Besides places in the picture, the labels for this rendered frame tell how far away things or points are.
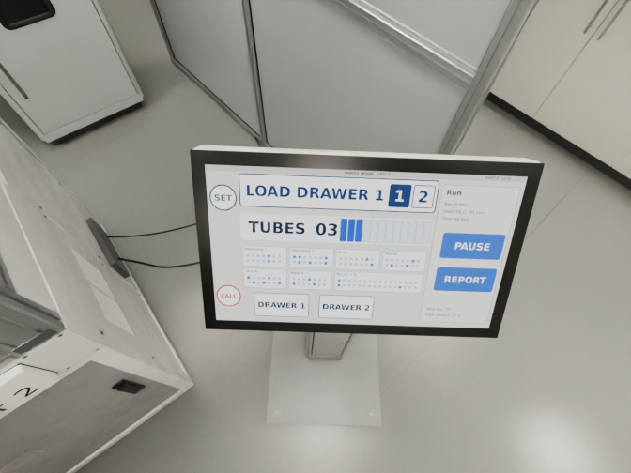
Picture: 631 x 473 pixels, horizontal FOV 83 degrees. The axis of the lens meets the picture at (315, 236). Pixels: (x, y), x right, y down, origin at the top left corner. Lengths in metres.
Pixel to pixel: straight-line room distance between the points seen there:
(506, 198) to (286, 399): 1.20
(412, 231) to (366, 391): 1.09
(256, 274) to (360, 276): 0.17
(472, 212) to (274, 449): 1.25
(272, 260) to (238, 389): 1.09
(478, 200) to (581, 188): 1.97
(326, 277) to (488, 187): 0.28
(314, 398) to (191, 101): 1.90
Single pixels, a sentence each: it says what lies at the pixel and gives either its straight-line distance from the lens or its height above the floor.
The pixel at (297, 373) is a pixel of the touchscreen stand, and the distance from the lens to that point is 1.56.
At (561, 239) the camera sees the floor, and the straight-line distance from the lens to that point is 2.26.
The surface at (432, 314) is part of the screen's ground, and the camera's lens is 0.66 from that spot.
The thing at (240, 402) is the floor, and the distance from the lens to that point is 1.61.
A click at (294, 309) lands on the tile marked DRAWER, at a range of 0.62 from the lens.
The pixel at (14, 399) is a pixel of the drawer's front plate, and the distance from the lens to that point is 0.91.
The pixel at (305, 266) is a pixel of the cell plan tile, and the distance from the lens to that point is 0.58.
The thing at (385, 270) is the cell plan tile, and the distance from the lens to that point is 0.59.
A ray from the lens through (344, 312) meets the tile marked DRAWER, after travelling 0.62.
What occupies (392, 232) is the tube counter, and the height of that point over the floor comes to 1.11.
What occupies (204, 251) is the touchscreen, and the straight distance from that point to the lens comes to 0.59.
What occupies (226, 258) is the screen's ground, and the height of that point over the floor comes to 1.07.
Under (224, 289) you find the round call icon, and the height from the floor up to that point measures 1.02.
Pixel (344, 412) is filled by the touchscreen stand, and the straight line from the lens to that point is 1.57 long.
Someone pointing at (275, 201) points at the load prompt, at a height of 1.14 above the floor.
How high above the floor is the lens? 1.59
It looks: 61 degrees down
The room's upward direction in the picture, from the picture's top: 4 degrees clockwise
